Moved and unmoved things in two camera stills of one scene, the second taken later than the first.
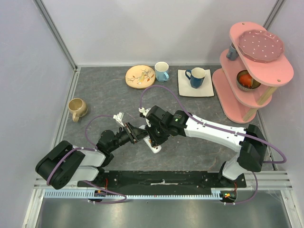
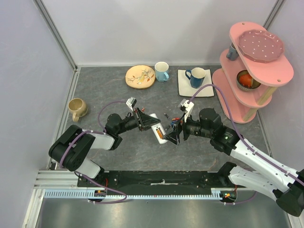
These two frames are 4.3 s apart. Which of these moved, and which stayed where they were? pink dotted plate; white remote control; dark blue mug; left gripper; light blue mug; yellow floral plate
Moved: left gripper; white remote control
Stayed: dark blue mug; yellow floral plate; pink dotted plate; light blue mug
